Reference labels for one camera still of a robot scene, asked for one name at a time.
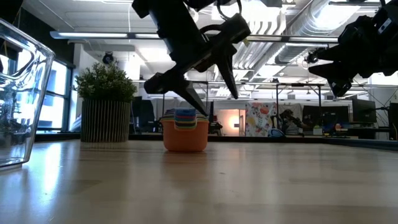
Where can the silver air duct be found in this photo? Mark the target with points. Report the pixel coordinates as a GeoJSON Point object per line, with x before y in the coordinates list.
{"type": "Point", "coordinates": [311, 18]}

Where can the red measuring cup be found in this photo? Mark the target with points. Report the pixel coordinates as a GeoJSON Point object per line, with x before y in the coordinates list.
{"type": "Point", "coordinates": [185, 117]}

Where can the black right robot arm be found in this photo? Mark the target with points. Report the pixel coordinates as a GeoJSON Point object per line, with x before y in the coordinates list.
{"type": "Point", "coordinates": [392, 11]}

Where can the black monitor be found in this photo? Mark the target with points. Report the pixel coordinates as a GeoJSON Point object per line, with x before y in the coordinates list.
{"type": "Point", "coordinates": [363, 110]}

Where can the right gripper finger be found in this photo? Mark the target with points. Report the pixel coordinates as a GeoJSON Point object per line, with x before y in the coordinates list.
{"type": "Point", "coordinates": [331, 55]}
{"type": "Point", "coordinates": [339, 76]}

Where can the orange measuring cup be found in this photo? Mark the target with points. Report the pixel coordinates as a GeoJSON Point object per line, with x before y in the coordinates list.
{"type": "Point", "coordinates": [185, 140]}

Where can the yellow measuring cup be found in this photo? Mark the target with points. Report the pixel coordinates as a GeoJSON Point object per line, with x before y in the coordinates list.
{"type": "Point", "coordinates": [185, 124]}

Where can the blue white object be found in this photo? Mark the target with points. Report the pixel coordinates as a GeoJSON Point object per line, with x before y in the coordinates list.
{"type": "Point", "coordinates": [276, 133]}

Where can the purple measuring cup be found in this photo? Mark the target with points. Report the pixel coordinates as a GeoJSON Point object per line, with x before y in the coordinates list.
{"type": "Point", "coordinates": [185, 119]}

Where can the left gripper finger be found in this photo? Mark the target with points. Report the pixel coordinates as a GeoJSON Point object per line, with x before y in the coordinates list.
{"type": "Point", "coordinates": [168, 82]}
{"type": "Point", "coordinates": [230, 34]}

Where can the blue measuring cup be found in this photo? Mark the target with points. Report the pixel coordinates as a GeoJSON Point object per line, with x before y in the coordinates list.
{"type": "Point", "coordinates": [185, 112]}

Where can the black ceiling rig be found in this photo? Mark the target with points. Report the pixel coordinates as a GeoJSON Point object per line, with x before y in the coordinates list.
{"type": "Point", "coordinates": [311, 57]}

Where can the round black ceiling camera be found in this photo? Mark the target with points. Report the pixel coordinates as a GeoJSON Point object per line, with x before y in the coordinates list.
{"type": "Point", "coordinates": [108, 58]}

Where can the potted plant striped pot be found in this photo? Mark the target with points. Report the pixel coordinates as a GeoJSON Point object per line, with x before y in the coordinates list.
{"type": "Point", "coordinates": [105, 121]}

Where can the clear plastic basket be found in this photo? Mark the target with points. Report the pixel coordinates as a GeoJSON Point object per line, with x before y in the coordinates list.
{"type": "Point", "coordinates": [18, 93]}

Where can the floral cloth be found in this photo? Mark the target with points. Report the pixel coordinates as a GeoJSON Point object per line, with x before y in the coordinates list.
{"type": "Point", "coordinates": [259, 118]}

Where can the grey cloth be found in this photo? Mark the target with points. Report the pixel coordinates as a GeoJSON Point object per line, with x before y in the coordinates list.
{"type": "Point", "coordinates": [169, 104]}

